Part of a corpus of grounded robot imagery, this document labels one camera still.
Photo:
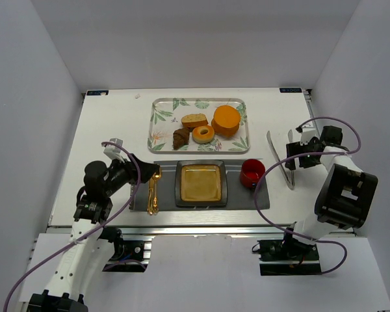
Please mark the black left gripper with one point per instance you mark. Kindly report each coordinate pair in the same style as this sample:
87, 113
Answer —
135, 169

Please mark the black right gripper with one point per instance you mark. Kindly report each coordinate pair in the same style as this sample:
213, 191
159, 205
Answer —
294, 155

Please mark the round orange bun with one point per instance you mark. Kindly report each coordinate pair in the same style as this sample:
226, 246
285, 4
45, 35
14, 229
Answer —
226, 121

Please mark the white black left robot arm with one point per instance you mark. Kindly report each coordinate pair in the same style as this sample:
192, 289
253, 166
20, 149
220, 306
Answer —
92, 244

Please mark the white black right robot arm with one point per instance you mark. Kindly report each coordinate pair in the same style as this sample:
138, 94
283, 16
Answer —
344, 199

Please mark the sliced bread loaf piece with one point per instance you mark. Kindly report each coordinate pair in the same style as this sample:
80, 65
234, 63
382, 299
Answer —
194, 120

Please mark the gold knife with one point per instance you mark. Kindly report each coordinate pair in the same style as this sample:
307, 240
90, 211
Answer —
150, 196

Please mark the dark brown croissant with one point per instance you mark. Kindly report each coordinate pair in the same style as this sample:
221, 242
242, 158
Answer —
181, 138

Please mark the black square plate, tan centre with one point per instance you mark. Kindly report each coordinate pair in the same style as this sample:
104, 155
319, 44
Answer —
201, 183

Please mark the floral leaf-pattern serving tray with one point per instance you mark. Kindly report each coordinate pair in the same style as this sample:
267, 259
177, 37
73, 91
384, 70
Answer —
166, 114

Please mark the right blue corner label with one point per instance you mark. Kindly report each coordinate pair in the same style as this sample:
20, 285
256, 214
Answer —
290, 90

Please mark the blue corner label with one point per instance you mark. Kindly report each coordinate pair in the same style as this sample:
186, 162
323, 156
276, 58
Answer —
97, 93
290, 90

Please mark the red cup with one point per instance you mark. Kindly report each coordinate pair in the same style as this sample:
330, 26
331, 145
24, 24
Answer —
251, 172

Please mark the dark grey placemat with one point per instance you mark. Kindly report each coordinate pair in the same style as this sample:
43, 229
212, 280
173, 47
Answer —
239, 197

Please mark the left blue corner label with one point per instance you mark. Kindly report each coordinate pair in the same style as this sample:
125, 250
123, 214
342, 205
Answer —
97, 93

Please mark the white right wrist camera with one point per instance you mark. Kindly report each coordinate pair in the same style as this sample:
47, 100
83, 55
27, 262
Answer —
306, 134

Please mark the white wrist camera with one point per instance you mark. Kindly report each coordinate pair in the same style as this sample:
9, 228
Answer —
306, 134
113, 151

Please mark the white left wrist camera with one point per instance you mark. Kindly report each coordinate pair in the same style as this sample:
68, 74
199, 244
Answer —
113, 151

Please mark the orange ring bagel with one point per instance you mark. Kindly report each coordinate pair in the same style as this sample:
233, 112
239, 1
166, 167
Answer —
203, 134

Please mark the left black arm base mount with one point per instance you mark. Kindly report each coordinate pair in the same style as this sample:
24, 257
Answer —
131, 251

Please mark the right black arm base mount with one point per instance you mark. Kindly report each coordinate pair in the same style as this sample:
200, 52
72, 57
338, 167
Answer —
276, 260

